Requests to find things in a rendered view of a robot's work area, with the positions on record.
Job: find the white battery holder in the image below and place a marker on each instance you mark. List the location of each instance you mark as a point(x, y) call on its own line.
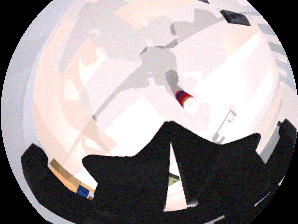
point(218, 138)

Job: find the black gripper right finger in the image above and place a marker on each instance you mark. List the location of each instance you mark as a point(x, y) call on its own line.
point(198, 159)

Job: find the red and blue striped cylinder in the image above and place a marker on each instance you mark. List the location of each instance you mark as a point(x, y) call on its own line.
point(187, 101)

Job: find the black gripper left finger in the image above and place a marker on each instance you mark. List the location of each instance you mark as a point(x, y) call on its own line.
point(150, 167)

